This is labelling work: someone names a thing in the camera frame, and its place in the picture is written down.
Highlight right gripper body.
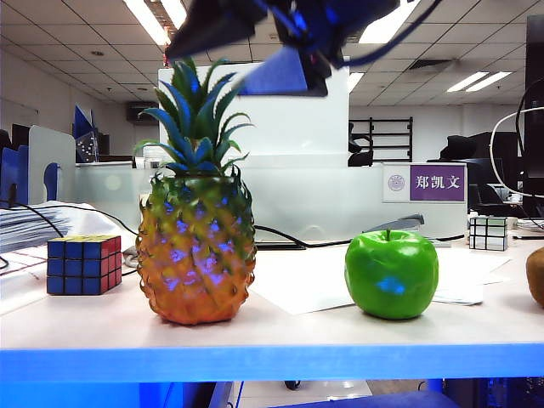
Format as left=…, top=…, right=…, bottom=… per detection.
left=254, top=0, right=400, bottom=80

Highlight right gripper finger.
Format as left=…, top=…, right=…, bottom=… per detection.
left=164, top=0, right=273, bottom=60
left=236, top=45, right=331, bottom=99

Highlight plastic pineapple with green crown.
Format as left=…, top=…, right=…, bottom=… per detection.
left=134, top=57, right=258, bottom=326

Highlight glossy green apple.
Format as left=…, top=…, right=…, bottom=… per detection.
left=343, top=228, right=439, bottom=320

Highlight brown kiwi fruit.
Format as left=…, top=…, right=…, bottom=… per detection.
left=524, top=246, right=544, bottom=309

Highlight long ceiling light strip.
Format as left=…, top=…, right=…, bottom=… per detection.
left=122, top=0, right=171, bottom=46
left=160, top=0, right=189, bottom=31

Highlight wide ceiling light panel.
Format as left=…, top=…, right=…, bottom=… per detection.
left=359, top=0, right=422, bottom=45

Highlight white partition board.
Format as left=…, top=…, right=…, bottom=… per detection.
left=157, top=56, right=351, bottom=169

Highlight black office chair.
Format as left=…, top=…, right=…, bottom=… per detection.
left=348, top=122, right=375, bottom=167

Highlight black ceiling air unit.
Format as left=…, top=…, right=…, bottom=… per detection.
left=127, top=101, right=161, bottom=125

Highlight frosted glass desk partition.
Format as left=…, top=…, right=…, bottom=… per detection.
left=74, top=163, right=468, bottom=243

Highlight clear bottle with label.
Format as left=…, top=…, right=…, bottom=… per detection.
left=142, top=146, right=165, bottom=171

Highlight twin ceiling light strips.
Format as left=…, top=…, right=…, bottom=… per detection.
left=445, top=71, right=513, bottom=94

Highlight blue triangular board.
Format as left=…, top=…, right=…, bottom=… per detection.
left=72, top=105, right=101, bottom=165

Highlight purple and white name plate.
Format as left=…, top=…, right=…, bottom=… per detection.
left=381, top=162, right=468, bottom=204

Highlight dark chairs and monitors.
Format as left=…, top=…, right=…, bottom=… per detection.
left=427, top=131, right=524, bottom=218

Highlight grey stapler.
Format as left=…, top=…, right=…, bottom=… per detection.
left=376, top=213, right=451, bottom=249

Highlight large white paper sheet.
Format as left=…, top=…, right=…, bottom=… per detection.
left=250, top=246, right=356, bottom=316

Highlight black upright column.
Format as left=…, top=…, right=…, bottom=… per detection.
left=522, top=14, right=544, bottom=220

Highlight blue file holder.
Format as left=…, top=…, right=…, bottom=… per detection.
left=0, top=145, right=30, bottom=209

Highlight silver mirror cube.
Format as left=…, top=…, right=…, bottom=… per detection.
left=468, top=216, right=509, bottom=252

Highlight pile of white paper sheets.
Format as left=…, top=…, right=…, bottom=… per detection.
left=431, top=248, right=511, bottom=307

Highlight coloured Rubik's cube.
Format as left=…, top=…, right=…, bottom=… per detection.
left=46, top=235, right=123, bottom=297

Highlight stack of printed papers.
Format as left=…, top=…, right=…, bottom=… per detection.
left=0, top=207, right=65, bottom=255

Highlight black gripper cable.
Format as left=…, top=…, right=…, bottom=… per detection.
left=335, top=0, right=443, bottom=69

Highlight black wall rack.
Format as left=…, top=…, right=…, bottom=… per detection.
left=348, top=116, right=414, bottom=163

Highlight white cable loop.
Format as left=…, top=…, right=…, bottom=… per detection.
left=490, top=105, right=544, bottom=199

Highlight black cable loop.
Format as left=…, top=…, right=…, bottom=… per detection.
left=515, top=78, right=544, bottom=171

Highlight coiled white cord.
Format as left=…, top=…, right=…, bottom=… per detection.
left=122, top=245, right=141, bottom=269

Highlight thin black cable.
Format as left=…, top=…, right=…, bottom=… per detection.
left=0, top=202, right=65, bottom=238

